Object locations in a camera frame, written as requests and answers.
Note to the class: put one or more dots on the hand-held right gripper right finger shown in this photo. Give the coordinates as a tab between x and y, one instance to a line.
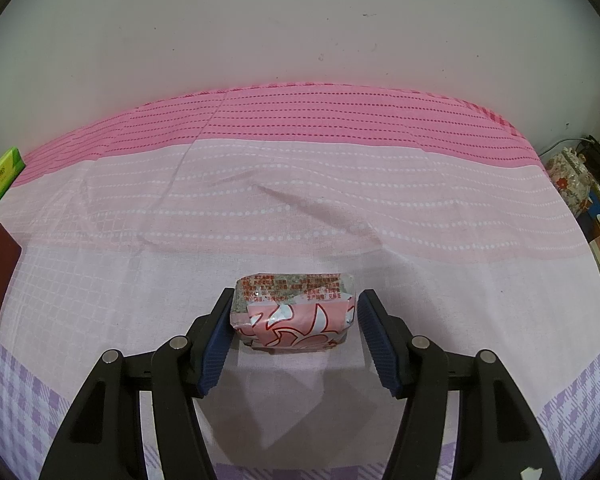
380	350

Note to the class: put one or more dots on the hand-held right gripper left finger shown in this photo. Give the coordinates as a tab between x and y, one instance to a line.
215	355

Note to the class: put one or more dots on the pink snack block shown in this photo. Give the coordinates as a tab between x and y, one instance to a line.
290	320

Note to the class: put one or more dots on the pink checked tablecloth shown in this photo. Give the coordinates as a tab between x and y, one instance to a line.
330	185

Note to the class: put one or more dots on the floral patterned container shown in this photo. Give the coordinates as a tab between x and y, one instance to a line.
570	180

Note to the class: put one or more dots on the green tissue pack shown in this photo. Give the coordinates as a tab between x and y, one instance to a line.
2	175

